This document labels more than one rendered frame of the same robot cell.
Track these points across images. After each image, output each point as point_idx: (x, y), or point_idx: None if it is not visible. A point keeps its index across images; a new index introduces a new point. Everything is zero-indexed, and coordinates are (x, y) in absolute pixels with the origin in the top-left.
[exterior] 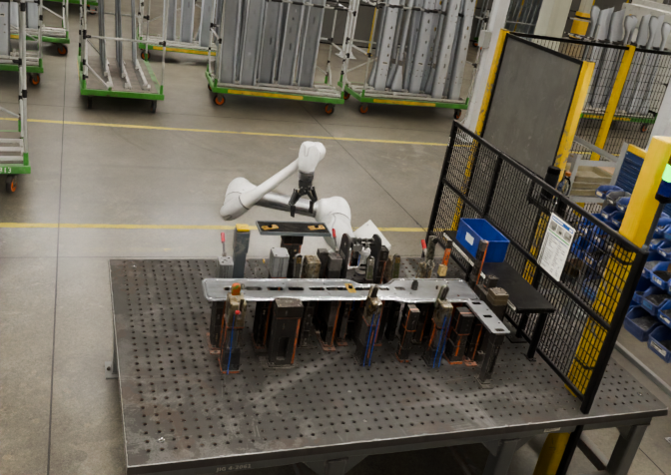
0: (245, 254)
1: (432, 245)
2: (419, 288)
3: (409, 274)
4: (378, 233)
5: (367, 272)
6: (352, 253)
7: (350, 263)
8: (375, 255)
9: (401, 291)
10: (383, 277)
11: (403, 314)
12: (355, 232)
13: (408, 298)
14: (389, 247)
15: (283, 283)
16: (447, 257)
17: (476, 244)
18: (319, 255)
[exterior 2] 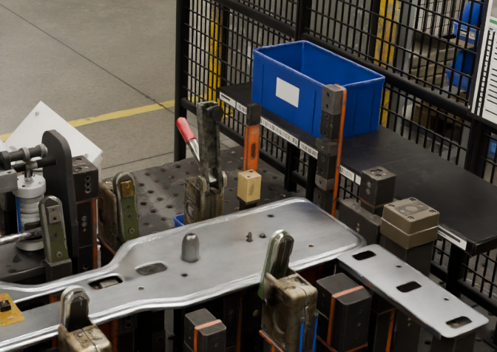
0: None
1: (211, 128)
2: (205, 254)
3: (162, 207)
4: (66, 127)
5: (50, 245)
6: (0, 199)
7: (1, 227)
8: (63, 191)
9: (159, 277)
10: (100, 242)
11: (177, 332)
12: (12, 137)
13: (184, 294)
14: (100, 157)
15: None
16: (255, 151)
17: (310, 103)
18: None
